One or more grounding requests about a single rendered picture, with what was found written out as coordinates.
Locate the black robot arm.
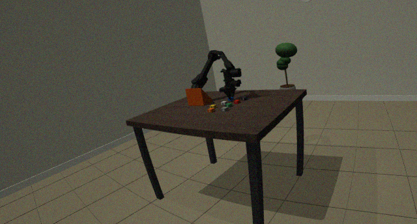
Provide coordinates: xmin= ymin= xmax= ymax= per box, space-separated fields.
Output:
xmin=191 ymin=50 xmax=242 ymax=89

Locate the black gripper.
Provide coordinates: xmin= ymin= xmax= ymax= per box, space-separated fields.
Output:
xmin=219 ymin=78 xmax=236 ymax=100

